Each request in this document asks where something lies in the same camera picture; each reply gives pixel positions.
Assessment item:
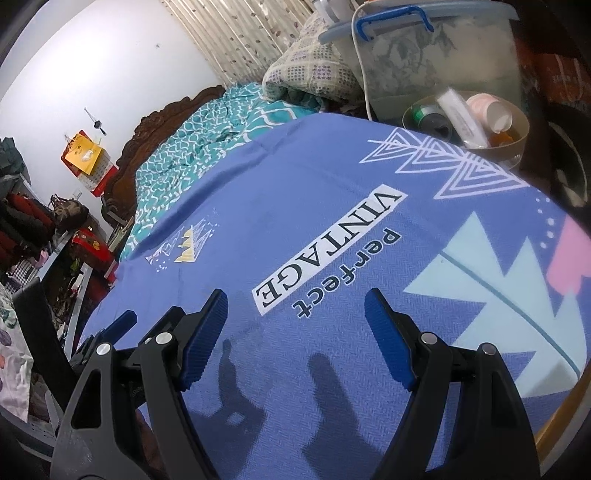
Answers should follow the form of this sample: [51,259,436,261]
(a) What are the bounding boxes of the hanging key ornament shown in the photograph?
[84,107,108,137]

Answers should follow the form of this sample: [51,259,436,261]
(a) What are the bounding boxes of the leaf patterned curtain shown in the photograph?
[159,0,324,88]

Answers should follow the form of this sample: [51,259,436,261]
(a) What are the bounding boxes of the brown handbag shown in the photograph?
[50,194,90,232]

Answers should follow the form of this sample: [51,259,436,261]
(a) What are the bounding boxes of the dark green bag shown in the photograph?
[0,137,26,176]

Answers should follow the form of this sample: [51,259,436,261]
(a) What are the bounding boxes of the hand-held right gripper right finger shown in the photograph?
[364,287,541,480]

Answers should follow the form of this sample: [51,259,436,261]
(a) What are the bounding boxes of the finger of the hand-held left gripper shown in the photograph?
[76,310,138,365]

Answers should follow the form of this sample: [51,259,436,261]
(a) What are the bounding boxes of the red gift box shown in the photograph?
[69,229,116,273]

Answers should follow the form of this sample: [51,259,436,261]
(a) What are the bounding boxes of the blue printed blanket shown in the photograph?
[76,113,585,480]

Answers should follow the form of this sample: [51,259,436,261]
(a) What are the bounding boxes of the red yellow wall calendar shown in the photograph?
[61,130,116,197]

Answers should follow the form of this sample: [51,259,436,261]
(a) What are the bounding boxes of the teal patterned bedsheet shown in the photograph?
[119,80,324,261]

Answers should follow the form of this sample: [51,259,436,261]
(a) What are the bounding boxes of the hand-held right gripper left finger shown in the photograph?
[50,288,229,480]

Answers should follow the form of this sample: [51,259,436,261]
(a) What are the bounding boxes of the pile of red dark clothes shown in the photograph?
[0,194,58,264]

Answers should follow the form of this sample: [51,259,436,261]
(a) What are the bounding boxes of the carved wooden headboard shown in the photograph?
[100,84,225,232]

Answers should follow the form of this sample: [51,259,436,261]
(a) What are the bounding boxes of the round beige bin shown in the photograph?
[402,92,531,169]

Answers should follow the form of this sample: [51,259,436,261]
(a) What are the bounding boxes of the green drink can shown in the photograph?
[410,104,455,141]

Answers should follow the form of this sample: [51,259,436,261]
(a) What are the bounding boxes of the pink paper cup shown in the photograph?
[465,92,514,132]

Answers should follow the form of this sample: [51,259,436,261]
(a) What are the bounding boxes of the white cable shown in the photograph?
[348,0,384,121]

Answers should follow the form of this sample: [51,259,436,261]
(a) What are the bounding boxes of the white cactus printed cloth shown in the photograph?
[0,281,35,409]

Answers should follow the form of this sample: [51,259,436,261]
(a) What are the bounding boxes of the grey metal shelf rack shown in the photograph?
[0,175,116,444]

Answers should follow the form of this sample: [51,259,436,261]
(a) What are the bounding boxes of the clear plastic storage box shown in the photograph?
[318,0,522,123]

